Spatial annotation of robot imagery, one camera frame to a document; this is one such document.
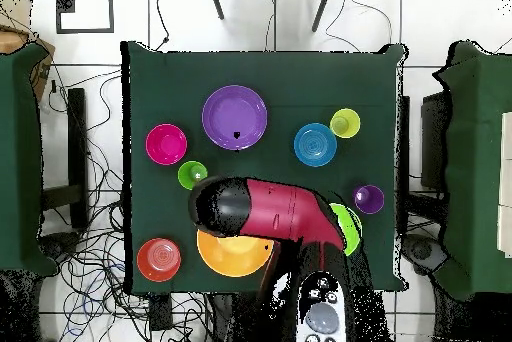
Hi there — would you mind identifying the purple bowl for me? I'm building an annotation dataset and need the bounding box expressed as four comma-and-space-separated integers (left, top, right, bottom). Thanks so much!
200, 84, 269, 152

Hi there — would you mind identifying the blue bowl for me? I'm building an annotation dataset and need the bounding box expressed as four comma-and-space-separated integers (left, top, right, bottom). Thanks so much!
293, 122, 338, 168

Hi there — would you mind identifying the green cup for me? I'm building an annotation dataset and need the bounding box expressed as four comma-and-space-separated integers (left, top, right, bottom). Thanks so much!
176, 160, 209, 191

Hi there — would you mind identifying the large yellow-orange bowl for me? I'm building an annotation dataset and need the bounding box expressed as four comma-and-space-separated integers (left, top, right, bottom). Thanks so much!
196, 228, 276, 278

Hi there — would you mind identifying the pink bowl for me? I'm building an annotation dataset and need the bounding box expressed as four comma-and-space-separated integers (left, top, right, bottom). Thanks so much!
144, 122, 189, 167

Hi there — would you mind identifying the yellow cup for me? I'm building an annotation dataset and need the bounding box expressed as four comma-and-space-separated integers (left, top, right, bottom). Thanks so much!
329, 107, 362, 140

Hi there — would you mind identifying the green bowl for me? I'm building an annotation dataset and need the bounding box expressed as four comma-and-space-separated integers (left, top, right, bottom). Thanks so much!
329, 202, 364, 257

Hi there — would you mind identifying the purple cup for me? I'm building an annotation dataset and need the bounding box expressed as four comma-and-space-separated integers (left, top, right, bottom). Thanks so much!
352, 184, 386, 216

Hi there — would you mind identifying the dark green tablecloth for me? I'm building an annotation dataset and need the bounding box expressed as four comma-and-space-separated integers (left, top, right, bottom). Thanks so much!
120, 40, 409, 294

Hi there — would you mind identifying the red-orange bowl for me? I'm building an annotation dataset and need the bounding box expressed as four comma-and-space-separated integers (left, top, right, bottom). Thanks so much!
136, 237, 183, 284

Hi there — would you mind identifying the black power strip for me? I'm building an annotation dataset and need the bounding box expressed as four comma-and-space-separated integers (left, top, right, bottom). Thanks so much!
148, 292, 174, 332

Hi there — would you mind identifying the black box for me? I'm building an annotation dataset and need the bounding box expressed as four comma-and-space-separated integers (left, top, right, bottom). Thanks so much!
419, 91, 450, 192

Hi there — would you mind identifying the black floor beam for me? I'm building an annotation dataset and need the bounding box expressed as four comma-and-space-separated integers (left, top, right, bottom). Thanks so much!
40, 87, 90, 231

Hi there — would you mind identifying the dark grey stand base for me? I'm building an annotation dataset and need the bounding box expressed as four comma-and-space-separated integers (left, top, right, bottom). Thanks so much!
39, 230, 83, 257
401, 233, 449, 277

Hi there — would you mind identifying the green side table cloth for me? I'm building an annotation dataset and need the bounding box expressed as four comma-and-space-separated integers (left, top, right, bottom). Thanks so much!
0, 43, 59, 277
433, 40, 512, 301

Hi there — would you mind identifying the cardboard box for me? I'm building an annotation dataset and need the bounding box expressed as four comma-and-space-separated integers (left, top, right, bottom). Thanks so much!
0, 0, 56, 103

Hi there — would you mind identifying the tangle of black cables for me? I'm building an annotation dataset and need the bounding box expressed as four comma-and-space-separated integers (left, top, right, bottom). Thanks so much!
39, 65, 213, 342

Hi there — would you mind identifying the black cable with plug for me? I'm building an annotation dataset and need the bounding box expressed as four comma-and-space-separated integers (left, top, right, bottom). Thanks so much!
147, 0, 171, 52

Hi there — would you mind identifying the black camera tripod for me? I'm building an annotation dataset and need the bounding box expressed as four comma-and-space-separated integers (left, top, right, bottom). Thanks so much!
207, 0, 336, 34

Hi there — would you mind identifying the thin black cable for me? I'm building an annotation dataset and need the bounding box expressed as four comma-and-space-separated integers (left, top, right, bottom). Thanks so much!
324, 0, 394, 54

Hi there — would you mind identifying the black rectangular frame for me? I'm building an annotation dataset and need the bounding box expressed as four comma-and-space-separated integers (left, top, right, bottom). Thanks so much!
54, 0, 116, 35

